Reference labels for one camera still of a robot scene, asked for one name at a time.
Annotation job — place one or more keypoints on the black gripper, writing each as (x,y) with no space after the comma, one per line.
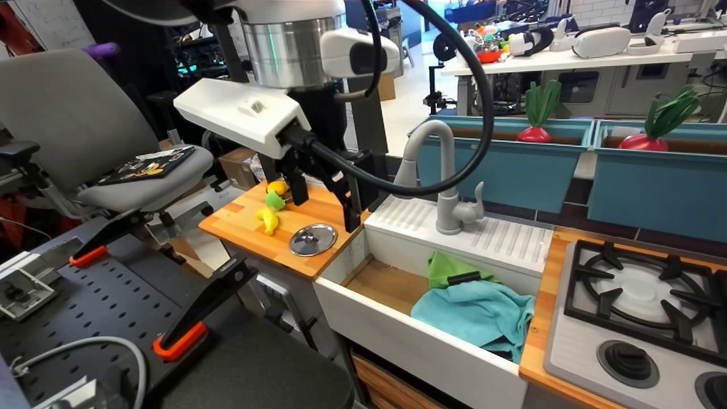
(332,128)

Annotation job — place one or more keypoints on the yellow toy banana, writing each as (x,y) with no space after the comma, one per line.
(268,218)

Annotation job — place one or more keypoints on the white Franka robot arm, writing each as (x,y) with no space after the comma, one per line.
(291,52)

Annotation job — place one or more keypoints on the round steel pot lid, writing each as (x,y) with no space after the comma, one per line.
(314,240)

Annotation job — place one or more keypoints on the wooden toy kitchen counter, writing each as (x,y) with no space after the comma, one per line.
(241,227)

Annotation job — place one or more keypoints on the brown cardboard box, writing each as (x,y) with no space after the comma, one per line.
(240,166)

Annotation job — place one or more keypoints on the grey toy faucet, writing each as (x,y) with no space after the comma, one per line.
(450,211)

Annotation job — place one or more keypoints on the green cloth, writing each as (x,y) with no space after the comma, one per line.
(445,269)

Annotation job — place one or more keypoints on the dark patterned book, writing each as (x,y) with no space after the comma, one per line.
(148,165)

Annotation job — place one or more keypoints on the white toy sink basin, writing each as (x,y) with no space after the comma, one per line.
(424,349)

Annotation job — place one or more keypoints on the black round desk fan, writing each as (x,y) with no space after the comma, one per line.
(443,45)

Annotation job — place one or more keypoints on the teal cloth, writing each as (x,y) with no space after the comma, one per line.
(474,313)

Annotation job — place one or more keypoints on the teal planter box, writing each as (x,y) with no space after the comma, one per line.
(513,170)
(659,188)

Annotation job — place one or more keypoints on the white cup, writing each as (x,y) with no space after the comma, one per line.
(465,56)

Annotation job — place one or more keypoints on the red toy radish green leaves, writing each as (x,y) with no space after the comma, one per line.
(536,115)
(659,121)

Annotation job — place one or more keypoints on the dark perforated work table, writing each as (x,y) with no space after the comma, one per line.
(91,302)

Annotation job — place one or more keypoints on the white background table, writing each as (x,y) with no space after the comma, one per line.
(546,59)

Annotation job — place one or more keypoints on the purple knob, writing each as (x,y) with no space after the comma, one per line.
(102,51)

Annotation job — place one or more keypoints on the grey office chair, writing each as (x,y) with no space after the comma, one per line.
(60,115)

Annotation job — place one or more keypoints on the white rounded device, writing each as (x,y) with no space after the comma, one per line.
(603,41)

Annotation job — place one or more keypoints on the grey toy stove black grates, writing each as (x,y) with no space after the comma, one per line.
(643,302)

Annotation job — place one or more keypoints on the black vertical post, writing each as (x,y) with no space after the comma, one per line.
(370,121)

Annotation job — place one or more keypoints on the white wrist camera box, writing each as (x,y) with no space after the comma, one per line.
(234,115)

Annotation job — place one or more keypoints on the grey metal bracket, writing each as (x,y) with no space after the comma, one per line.
(23,292)

